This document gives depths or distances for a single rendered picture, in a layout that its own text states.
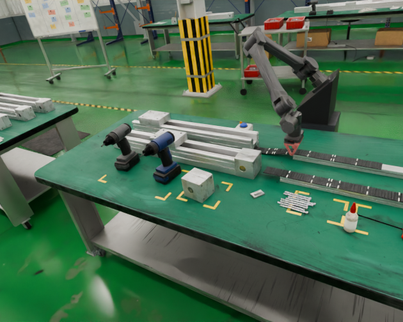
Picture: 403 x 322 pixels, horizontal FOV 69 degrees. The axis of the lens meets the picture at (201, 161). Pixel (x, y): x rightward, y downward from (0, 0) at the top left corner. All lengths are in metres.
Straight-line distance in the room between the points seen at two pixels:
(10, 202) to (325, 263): 2.27
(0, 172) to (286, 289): 2.08
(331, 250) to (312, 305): 0.58
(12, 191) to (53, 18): 4.95
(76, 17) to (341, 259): 6.42
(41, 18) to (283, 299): 6.72
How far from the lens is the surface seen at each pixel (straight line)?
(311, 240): 1.08
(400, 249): 1.13
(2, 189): 2.62
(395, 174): 1.43
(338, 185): 1.27
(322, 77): 1.79
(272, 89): 1.39
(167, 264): 1.77
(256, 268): 1.69
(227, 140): 1.52
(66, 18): 6.94
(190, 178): 1.21
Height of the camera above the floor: 1.57
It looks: 32 degrees down
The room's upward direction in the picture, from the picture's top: 9 degrees counter-clockwise
